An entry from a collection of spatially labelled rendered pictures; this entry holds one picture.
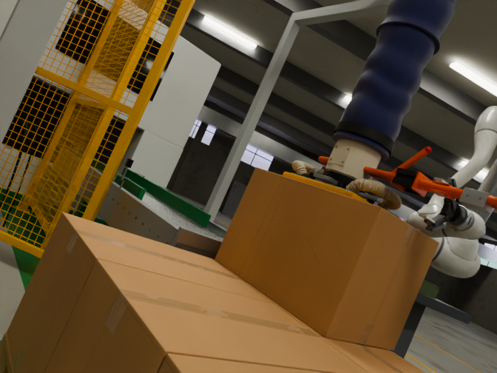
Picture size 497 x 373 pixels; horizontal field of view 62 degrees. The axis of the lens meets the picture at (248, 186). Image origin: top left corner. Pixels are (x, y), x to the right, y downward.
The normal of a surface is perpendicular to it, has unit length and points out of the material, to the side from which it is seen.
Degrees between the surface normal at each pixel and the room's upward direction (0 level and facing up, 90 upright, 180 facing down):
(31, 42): 90
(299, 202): 90
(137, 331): 90
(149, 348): 90
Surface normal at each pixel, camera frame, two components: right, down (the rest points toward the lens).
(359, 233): -0.70, -0.34
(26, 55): 0.56, 0.22
